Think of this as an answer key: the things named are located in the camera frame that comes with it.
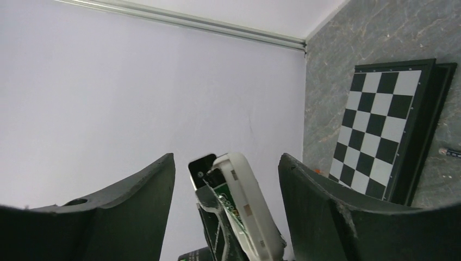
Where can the black white chessboard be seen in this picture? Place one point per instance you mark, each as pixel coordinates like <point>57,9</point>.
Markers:
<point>390,118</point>

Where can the white remote control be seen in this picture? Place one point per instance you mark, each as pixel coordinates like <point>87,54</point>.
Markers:
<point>262,240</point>

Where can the green battery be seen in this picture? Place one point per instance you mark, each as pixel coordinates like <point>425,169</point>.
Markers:
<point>216,180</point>

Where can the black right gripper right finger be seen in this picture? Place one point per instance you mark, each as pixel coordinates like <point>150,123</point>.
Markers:
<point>328,221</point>

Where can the dark battery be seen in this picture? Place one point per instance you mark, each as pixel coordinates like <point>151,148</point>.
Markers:
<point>450,153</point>

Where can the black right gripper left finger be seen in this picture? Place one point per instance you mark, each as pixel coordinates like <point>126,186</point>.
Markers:
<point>124,221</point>

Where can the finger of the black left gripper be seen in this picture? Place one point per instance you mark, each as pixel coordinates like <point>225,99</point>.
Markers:
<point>222,244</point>

